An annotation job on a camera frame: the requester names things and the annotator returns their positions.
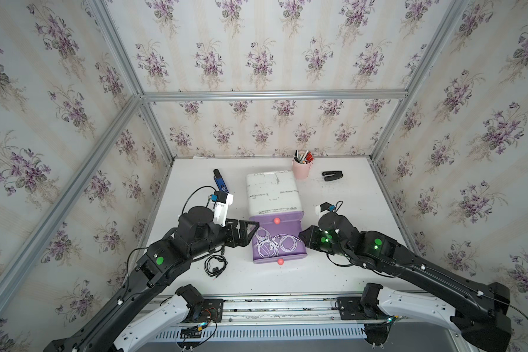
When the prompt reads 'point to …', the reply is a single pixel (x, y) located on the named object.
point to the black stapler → (336, 175)
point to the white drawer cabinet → (268, 191)
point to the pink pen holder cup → (301, 164)
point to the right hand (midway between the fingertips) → (300, 237)
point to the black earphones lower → (214, 264)
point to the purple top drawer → (279, 218)
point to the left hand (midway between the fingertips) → (252, 226)
